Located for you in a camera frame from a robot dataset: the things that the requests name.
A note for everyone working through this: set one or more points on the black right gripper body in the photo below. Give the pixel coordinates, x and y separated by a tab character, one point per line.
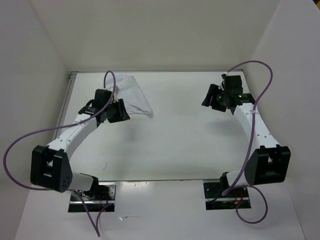
222	95

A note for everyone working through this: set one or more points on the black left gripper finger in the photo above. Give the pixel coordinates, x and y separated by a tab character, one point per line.
116	119
123	115

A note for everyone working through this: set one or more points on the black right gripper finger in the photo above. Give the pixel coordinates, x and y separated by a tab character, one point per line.
211	96
216	103

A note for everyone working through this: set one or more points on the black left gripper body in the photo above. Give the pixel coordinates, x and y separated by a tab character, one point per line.
113	109

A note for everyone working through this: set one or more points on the white skirt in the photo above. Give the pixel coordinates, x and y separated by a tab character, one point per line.
135	102

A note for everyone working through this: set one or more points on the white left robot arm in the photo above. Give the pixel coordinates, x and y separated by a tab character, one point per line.
50	164

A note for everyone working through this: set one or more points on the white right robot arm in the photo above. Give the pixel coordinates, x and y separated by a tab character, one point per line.
266	160

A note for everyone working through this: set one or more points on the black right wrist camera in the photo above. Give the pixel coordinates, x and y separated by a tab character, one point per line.
232	84

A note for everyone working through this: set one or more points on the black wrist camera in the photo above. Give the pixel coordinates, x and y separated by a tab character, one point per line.
232	84
101	97

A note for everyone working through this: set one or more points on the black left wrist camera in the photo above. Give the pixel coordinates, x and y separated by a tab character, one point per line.
101	97

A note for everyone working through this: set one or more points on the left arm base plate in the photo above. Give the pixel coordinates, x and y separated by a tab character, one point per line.
102	199

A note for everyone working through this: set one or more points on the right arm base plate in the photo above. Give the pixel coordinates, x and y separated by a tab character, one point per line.
215	201

